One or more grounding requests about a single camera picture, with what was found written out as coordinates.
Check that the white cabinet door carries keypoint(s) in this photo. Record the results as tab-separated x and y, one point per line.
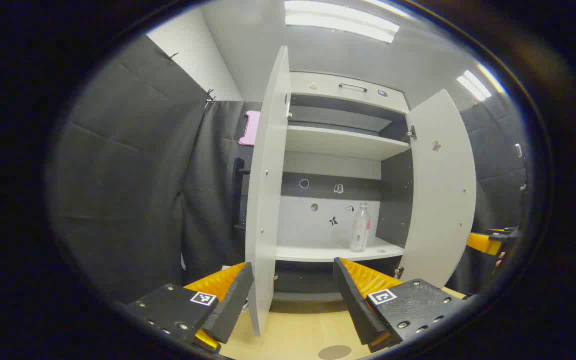
268	200
443	200

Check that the white cabinet shelf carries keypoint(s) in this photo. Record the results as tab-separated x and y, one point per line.
338	142

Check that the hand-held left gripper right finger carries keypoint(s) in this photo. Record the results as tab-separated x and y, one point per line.
355	305

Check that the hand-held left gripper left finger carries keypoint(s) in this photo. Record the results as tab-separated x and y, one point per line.
230	310

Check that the white and grey cabinet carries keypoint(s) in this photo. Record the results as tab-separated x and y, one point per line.
328	225

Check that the white cabinet drawer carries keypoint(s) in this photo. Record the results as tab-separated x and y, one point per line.
318	92

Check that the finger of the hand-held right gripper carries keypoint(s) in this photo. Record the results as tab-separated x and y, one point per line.
480	243

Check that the black backdrop cloth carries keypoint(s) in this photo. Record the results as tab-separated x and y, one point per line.
133	175

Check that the clear plastic bottle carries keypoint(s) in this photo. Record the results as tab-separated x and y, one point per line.
360	227

